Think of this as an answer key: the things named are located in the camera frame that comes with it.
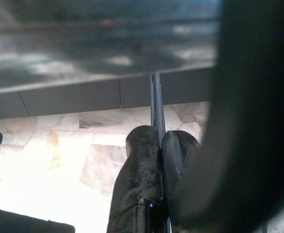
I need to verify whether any black clothes hanger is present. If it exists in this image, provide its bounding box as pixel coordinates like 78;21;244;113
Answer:
149;0;284;233

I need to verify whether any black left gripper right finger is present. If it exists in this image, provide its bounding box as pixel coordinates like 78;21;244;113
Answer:
160;130;201;220

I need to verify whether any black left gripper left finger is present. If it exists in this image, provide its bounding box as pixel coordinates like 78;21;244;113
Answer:
107;125;164;233

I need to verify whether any black TV console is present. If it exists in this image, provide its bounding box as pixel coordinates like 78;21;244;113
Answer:
0;0;221;121

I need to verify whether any dark navy garment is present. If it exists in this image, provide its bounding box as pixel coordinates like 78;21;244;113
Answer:
0;128;76;233

